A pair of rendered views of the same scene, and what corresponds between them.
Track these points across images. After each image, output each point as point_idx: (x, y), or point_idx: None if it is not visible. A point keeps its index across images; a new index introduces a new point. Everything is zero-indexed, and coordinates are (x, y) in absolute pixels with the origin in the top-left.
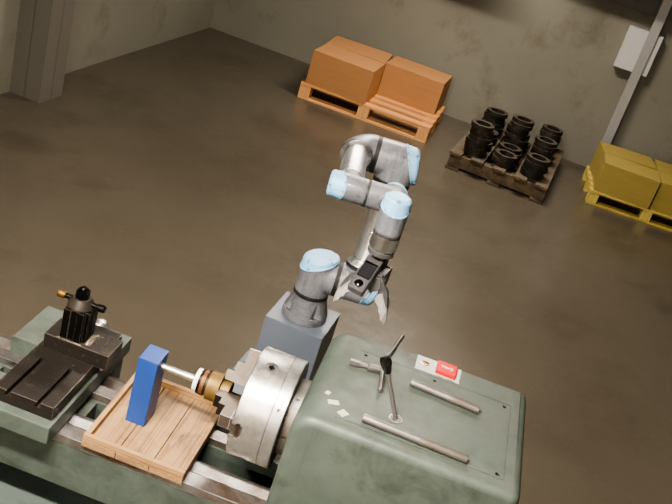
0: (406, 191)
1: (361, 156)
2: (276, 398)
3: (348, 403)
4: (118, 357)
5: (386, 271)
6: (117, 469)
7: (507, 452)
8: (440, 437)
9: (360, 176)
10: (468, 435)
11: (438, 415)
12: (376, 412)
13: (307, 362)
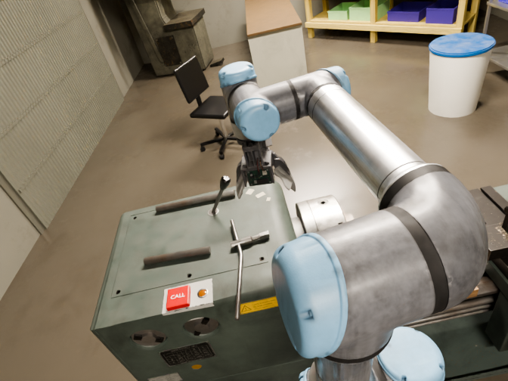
0: (240, 109)
1: (360, 131)
2: (305, 200)
3: (250, 200)
4: (507, 290)
5: (243, 159)
6: None
7: (123, 240)
8: (177, 218)
9: (309, 87)
10: (155, 235)
11: (181, 237)
12: (228, 207)
13: (305, 230)
